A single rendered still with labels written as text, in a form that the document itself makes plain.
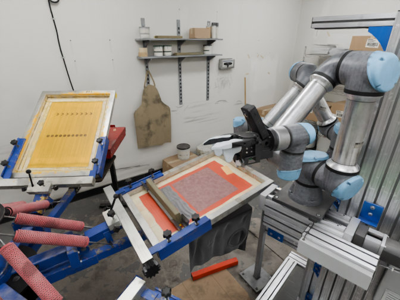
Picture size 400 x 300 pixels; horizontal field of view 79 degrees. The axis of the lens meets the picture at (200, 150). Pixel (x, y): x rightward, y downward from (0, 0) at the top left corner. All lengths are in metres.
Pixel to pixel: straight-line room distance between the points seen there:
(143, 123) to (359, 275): 2.85
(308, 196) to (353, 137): 0.34
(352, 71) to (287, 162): 0.36
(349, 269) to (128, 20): 3.04
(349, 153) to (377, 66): 0.30
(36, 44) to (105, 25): 0.72
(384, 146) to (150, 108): 2.75
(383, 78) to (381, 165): 0.44
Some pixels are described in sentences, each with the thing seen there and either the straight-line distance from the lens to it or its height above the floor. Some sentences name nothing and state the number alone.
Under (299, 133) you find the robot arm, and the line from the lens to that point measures 0.79.
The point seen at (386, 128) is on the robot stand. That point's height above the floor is 1.61.
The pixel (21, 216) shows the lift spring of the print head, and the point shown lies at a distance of 1.35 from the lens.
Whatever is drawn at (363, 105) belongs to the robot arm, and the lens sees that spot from 0.97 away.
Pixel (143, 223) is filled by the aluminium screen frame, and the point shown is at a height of 1.04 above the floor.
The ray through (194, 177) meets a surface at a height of 1.07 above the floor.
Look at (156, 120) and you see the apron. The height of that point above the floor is 0.91.
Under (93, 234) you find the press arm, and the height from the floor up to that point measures 1.05.
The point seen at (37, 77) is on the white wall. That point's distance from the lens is 3.10.
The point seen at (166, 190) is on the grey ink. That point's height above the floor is 1.05.
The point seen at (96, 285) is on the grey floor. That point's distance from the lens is 2.56.
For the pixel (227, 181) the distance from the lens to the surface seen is 1.59.
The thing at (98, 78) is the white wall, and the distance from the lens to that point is 3.17.
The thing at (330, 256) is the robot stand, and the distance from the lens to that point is 1.15.
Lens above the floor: 1.94
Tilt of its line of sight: 25 degrees down
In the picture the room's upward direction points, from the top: straight up
